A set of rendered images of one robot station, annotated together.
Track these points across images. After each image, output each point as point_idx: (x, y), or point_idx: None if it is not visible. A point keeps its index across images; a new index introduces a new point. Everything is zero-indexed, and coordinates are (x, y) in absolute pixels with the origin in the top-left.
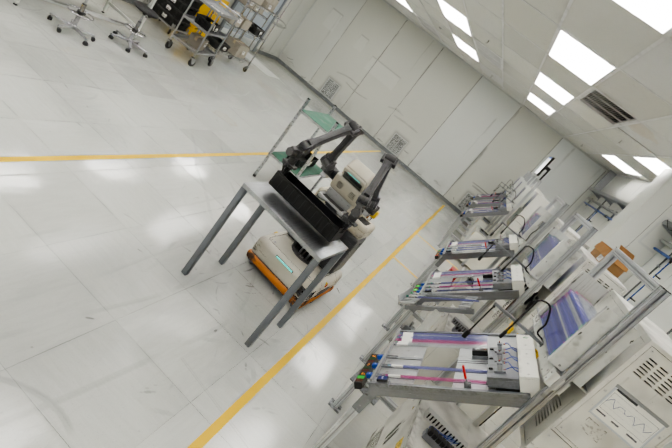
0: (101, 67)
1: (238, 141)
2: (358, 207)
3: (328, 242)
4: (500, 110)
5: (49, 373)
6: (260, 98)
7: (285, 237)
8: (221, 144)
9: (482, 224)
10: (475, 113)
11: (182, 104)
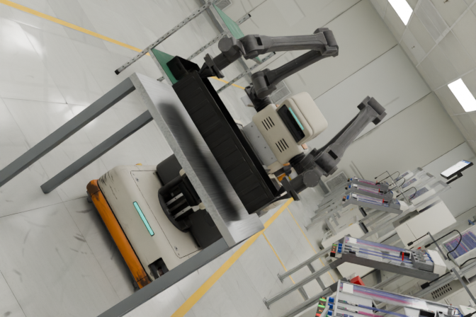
0: None
1: (105, 20)
2: (319, 172)
3: (242, 212)
4: (406, 89)
5: None
6: None
7: (151, 175)
8: (82, 15)
9: (358, 215)
10: (377, 83)
11: None
